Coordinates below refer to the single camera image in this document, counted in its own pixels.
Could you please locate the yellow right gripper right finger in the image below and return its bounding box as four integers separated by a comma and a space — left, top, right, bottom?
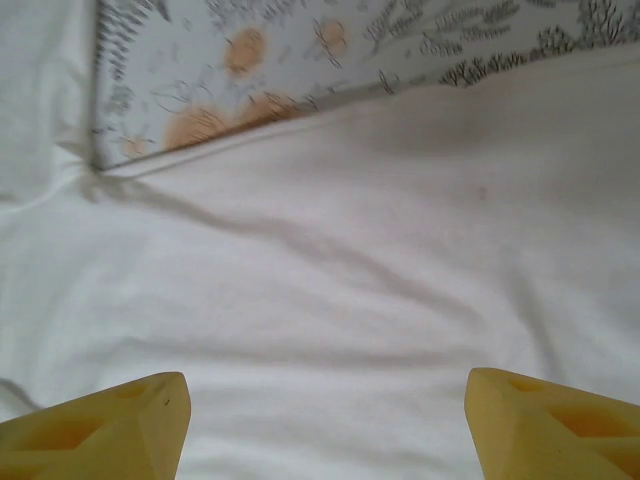
465, 367, 640, 480

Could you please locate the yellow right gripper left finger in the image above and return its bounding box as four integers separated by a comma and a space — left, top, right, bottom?
0, 370, 193, 480

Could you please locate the white t-shirt with red print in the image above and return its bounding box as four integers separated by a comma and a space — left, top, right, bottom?
0, 0, 640, 480

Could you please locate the floral patterned table cover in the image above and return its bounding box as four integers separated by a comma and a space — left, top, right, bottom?
92, 0, 640, 171

